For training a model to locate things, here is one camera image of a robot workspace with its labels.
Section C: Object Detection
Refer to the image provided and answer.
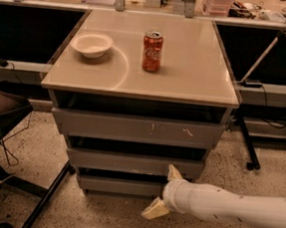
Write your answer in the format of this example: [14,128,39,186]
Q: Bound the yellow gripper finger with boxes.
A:
[142,197,169,221]
[167,164,182,181]

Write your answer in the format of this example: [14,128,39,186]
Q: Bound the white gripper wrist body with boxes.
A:
[162,179,194,214]

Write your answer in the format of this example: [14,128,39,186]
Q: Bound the grey drawer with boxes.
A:
[77,174,167,197]
[52,108,224,148]
[67,148,204,178]

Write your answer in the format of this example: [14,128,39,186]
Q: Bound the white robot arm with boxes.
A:
[142,164,286,228]

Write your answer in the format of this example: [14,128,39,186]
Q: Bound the grey bottom drawer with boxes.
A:
[77,174,167,197]

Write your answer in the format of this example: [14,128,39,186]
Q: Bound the grey drawer cabinet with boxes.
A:
[30,3,249,210]

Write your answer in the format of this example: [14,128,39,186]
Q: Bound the grey top drawer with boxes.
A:
[52,108,224,148]

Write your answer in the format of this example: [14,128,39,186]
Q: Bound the black desk leg right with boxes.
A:
[235,116,260,171]

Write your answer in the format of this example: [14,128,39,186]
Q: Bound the black desk leg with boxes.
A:
[21,161,73,228]
[235,116,260,171]

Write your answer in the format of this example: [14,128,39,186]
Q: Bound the black desk leg left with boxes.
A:
[21,161,73,228]

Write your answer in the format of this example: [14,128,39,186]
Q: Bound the black power adapter right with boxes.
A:
[242,79,262,89]

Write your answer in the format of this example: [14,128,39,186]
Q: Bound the red soda can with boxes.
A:
[143,31,163,72]

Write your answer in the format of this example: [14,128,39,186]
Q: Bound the white bowl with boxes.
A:
[70,32,114,59]

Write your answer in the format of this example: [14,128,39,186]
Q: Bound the pink plastic container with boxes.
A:
[201,0,233,17]

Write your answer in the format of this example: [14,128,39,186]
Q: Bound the white stick with black tip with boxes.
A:
[239,30,286,86]

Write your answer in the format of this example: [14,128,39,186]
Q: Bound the black cable on floor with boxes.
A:
[0,110,32,169]

